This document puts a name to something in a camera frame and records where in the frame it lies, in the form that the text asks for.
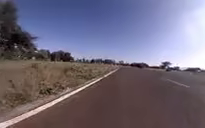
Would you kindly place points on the distant row of trees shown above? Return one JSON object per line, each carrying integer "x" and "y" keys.
{"x": 138, "y": 65}

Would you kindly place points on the clump of dark bushes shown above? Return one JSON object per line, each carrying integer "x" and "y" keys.
{"x": 61, "y": 56}

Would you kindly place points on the small broad tree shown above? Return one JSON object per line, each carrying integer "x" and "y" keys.
{"x": 165, "y": 64}

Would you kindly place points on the large dark tree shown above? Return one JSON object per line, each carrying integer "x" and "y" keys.
{"x": 10, "y": 36}

